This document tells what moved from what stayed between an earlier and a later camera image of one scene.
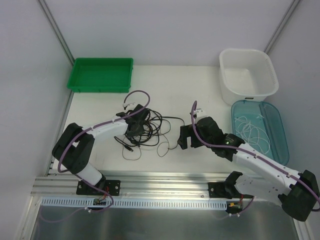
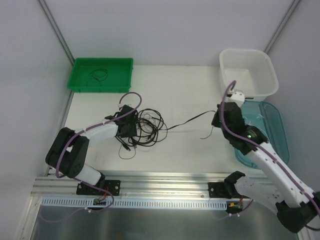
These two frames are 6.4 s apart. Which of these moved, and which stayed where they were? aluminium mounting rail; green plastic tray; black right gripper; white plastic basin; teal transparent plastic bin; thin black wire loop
Moved: black right gripper; thin black wire loop
Stayed: white plastic basin; teal transparent plastic bin; green plastic tray; aluminium mounting rail
